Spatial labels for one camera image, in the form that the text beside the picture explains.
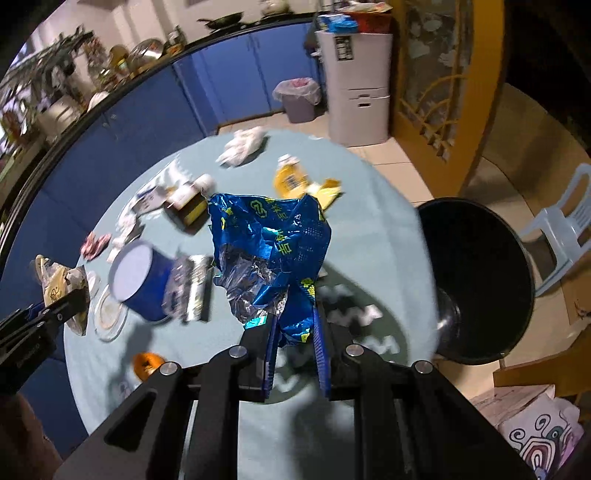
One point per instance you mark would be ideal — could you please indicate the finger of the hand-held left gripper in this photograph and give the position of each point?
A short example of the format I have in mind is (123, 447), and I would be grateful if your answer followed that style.
(69, 304)

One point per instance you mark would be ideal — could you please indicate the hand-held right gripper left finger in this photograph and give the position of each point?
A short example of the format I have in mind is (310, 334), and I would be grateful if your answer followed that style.
(270, 364)

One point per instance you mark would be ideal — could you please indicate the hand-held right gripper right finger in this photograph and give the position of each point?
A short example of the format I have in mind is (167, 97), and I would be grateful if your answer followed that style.
(322, 364)

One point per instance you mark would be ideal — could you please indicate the beige wrapper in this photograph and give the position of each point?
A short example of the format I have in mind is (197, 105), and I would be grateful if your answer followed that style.
(54, 279)

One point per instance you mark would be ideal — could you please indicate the pink wrapper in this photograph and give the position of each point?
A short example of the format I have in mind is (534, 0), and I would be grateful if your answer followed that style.
(96, 245)

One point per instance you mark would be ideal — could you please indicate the blue foil snack bag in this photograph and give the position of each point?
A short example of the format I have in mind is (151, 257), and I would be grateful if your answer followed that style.
(272, 230)

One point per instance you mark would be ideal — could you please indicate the black trash bin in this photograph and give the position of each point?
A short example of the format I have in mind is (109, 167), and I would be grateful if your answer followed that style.
(471, 258)

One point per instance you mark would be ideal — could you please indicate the white tissue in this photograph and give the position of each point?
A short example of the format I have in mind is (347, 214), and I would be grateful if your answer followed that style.
(242, 145)

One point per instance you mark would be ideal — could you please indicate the person's left forearm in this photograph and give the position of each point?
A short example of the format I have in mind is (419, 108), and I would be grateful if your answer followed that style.
(25, 438)

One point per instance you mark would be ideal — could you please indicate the clear plastic lid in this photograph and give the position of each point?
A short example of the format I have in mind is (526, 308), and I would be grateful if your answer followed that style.
(108, 318)

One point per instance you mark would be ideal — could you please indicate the blue paper cup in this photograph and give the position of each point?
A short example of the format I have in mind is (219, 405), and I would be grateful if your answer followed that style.
(138, 277)

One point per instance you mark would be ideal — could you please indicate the white crumpled paper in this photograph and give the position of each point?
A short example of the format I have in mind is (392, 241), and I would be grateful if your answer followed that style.
(128, 230)

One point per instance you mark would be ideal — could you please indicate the black kitchen countertop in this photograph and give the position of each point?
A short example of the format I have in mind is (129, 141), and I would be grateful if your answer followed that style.
(32, 177)

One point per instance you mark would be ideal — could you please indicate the brown bottle with white cap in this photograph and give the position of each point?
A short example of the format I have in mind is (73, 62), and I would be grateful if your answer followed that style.
(187, 207)

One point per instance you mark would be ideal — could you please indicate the white printed paper leaflet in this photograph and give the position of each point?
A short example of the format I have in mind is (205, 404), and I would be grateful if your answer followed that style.
(173, 174)

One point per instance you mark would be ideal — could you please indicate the yellow torn wrapper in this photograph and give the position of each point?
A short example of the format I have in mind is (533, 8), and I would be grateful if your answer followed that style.
(327, 191)

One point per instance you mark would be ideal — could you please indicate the yellow pouch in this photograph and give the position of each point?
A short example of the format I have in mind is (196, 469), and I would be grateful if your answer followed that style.
(290, 177)

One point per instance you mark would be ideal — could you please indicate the white kitchen appliance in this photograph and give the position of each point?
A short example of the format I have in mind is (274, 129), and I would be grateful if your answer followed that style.
(62, 115)

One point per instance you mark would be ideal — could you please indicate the white printed bag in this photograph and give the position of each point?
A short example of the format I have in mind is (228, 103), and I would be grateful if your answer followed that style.
(545, 443)

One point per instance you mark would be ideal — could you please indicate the grey bin with plastic liner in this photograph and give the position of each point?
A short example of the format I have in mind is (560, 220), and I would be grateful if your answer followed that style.
(300, 104)

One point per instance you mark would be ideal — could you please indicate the metal bowl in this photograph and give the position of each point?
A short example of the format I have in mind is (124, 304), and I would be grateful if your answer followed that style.
(147, 50)

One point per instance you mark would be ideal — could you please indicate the white storage cabinet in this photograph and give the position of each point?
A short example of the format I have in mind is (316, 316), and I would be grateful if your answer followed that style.
(360, 92)

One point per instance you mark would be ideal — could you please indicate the light blue plastic chair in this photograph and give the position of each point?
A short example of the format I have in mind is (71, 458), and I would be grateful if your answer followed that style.
(561, 221)

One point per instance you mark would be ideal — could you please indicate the yellow wooden glass door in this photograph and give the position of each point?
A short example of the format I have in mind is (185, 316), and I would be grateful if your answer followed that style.
(480, 92)

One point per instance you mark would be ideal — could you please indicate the black wok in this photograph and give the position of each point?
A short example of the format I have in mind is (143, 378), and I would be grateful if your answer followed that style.
(224, 19)

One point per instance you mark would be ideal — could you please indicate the blue striped package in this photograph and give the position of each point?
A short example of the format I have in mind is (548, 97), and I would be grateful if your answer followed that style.
(336, 22)

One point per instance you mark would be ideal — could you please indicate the red cardboard box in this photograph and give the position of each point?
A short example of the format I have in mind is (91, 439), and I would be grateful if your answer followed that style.
(373, 22)

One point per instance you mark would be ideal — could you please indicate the white cooking pot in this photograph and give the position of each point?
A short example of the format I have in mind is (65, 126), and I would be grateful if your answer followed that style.
(274, 5)

